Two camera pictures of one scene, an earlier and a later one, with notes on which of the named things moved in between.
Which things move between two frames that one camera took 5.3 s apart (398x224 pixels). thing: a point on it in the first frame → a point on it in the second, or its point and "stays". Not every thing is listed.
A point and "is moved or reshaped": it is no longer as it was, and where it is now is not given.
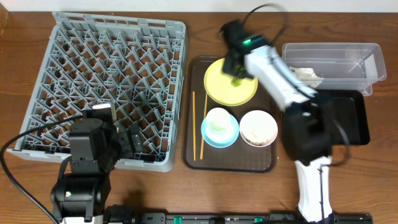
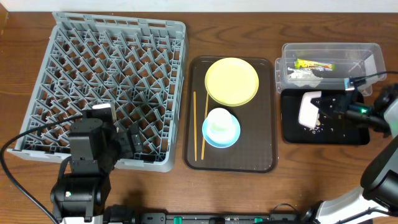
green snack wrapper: [236, 82] → [302, 64]
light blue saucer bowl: [220, 145] stays
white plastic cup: [218, 124] stays
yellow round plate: [217, 85] stays
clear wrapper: [307, 76] stays
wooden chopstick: [194, 124] stays
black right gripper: [228, 67] → [342, 101]
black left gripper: [123, 143] stays
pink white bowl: [258, 128] is moved or reshaped
